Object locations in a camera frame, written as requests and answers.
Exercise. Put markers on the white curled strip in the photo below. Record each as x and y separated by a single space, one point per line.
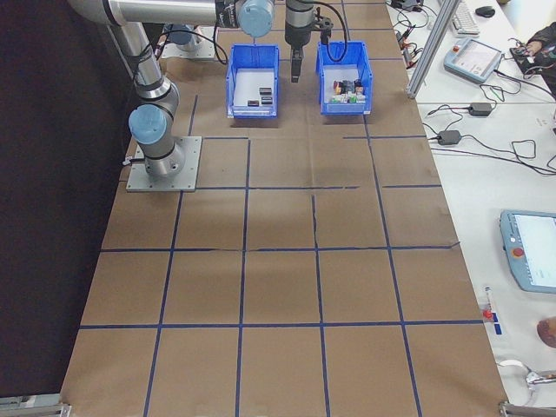
510 363

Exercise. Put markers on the black desktop device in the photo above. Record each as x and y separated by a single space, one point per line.
406 4

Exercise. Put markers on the blue tape strip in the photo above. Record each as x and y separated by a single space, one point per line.
499 328

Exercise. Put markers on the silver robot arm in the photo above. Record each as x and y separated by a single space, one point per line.
182 39
150 126

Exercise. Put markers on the black computer mouse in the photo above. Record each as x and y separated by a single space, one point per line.
485 11

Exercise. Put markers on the red black clip leads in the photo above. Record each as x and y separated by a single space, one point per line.
406 41

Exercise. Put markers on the white computer keyboard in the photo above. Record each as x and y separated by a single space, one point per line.
465 19

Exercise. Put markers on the small black switch block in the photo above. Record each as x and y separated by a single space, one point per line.
359 82
347 84

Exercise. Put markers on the aluminium corner bracket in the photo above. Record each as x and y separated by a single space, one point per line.
525 410

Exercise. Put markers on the aluminium profile post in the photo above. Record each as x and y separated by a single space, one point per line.
428 52

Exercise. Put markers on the black frame cover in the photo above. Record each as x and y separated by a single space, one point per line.
43 174

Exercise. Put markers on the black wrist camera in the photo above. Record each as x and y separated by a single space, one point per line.
323 28

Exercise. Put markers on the forearm in patterned sleeve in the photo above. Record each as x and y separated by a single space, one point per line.
545 37

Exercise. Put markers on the brown round object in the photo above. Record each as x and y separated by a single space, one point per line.
548 332

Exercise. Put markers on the aluminium frame rail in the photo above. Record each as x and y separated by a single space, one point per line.
30 406

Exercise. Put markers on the white square base plate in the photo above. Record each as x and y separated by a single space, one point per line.
204 50
191 174

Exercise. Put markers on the white plastic component block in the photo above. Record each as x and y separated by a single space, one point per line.
361 90

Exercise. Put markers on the black cylindrical capacitor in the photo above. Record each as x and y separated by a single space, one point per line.
267 100
265 90
253 103

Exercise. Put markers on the blue bin with black capacitors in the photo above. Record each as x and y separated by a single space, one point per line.
254 114

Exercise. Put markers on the black power adapter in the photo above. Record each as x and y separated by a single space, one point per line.
480 109
449 137

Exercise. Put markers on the blue bin with mixed parts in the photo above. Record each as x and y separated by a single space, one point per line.
345 109

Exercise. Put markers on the red yellow push button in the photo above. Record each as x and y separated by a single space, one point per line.
337 84

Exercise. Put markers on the small red cap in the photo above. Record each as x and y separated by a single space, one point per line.
487 313

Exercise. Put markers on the light blue teach pendant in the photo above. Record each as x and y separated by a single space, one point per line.
534 252
473 56

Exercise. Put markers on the white bin liner sheet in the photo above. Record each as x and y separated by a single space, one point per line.
343 71
249 87

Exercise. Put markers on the silver metal clamp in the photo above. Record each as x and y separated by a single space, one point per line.
538 379

